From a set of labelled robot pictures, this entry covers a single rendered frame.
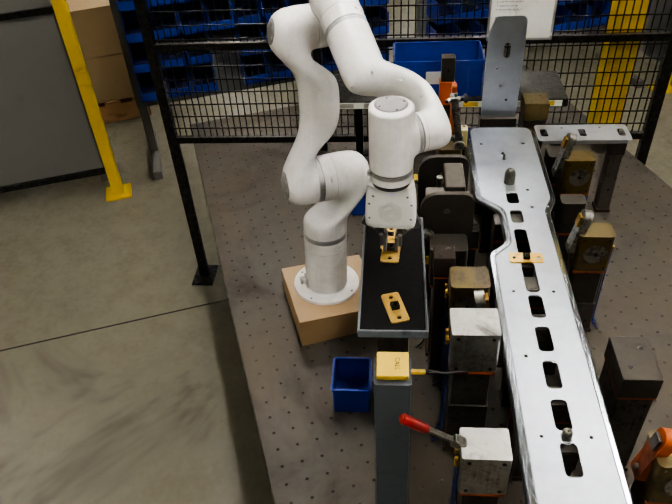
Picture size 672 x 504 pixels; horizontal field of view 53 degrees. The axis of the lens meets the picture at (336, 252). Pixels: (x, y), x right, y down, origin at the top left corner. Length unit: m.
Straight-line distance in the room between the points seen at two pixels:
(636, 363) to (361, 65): 0.83
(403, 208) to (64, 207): 2.92
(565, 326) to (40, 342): 2.32
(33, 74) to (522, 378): 2.88
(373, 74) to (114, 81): 3.46
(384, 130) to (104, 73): 3.55
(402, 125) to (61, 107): 2.75
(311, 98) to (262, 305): 0.72
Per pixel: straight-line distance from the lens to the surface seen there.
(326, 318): 1.88
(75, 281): 3.49
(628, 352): 1.56
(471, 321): 1.43
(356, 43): 1.34
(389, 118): 1.20
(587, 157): 2.11
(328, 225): 1.79
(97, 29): 4.53
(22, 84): 3.74
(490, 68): 2.28
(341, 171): 1.72
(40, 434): 2.90
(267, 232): 2.34
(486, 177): 2.05
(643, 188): 2.66
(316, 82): 1.61
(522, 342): 1.56
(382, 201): 1.32
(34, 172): 3.97
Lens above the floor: 2.13
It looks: 40 degrees down
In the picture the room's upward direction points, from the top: 4 degrees counter-clockwise
